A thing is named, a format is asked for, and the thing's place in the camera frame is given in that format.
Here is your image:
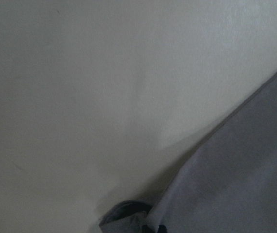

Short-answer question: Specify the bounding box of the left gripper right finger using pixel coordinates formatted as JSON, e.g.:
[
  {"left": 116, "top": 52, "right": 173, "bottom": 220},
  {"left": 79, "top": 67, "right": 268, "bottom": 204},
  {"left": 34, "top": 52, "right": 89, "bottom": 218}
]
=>
[{"left": 157, "top": 225, "right": 167, "bottom": 233}]

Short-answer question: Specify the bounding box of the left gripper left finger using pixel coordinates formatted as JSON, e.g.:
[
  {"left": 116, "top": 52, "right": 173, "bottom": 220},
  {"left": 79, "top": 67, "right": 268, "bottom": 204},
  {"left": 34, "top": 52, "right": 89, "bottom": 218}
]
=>
[{"left": 142, "top": 225, "right": 150, "bottom": 233}]

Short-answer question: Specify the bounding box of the dark brown t-shirt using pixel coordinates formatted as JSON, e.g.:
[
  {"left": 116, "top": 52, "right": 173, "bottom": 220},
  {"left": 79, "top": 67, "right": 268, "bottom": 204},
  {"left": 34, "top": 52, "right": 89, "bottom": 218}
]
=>
[{"left": 99, "top": 73, "right": 277, "bottom": 233}]

